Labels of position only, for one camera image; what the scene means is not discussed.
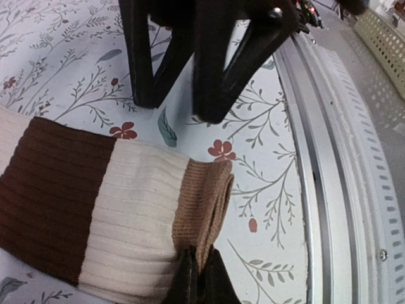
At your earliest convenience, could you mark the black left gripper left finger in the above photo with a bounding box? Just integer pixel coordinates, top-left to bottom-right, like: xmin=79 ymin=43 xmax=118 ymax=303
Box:
xmin=161 ymin=247 xmax=198 ymax=304

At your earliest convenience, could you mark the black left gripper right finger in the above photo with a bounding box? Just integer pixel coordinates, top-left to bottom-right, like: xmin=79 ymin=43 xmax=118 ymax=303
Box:
xmin=199 ymin=248 xmax=241 ymax=304

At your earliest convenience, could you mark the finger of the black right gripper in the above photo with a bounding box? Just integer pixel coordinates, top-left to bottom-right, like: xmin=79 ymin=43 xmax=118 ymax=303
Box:
xmin=192 ymin=0 xmax=299 ymax=124
xmin=118 ymin=0 xmax=193 ymax=108

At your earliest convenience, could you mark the cream and brown sock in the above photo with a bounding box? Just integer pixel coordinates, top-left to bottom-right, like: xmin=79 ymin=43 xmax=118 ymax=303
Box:
xmin=1 ymin=109 xmax=234 ymax=303

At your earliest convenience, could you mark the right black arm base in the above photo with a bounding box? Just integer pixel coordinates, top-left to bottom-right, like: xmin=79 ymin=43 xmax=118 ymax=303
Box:
xmin=296 ymin=0 xmax=324 ymax=34

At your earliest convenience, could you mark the floral table mat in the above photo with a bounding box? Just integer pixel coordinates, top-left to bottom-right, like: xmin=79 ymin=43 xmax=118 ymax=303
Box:
xmin=1 ymin=1 xmax=309 ymax=303

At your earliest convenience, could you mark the perforated cream panel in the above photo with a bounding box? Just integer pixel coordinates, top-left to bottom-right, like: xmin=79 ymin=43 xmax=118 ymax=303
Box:
xmin=354 ymin=9 xmax=404 ymax=98

